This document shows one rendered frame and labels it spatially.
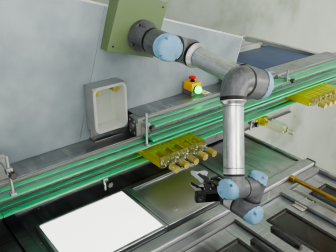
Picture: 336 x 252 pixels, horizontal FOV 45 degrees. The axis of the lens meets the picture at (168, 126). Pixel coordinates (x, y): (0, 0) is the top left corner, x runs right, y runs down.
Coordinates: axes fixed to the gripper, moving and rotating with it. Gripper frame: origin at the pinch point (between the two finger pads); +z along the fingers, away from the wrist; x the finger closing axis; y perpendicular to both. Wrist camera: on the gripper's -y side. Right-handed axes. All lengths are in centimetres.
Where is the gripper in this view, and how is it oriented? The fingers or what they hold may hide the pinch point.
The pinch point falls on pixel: (191, 178)
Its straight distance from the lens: 176.8
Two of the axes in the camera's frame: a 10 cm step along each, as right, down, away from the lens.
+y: 7.8, -2.7, 5.6
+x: 0.0, -9.0, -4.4
